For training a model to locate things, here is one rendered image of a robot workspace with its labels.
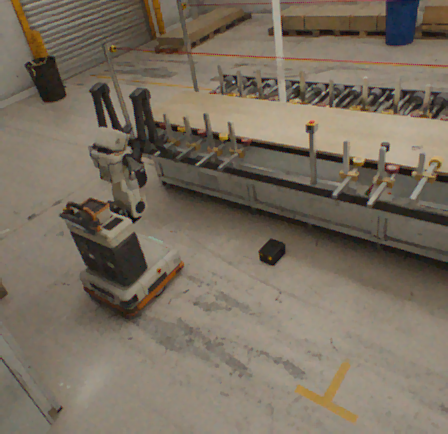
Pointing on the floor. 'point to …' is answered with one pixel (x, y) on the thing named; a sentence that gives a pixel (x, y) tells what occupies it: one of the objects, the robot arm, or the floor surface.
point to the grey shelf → (26, 370)
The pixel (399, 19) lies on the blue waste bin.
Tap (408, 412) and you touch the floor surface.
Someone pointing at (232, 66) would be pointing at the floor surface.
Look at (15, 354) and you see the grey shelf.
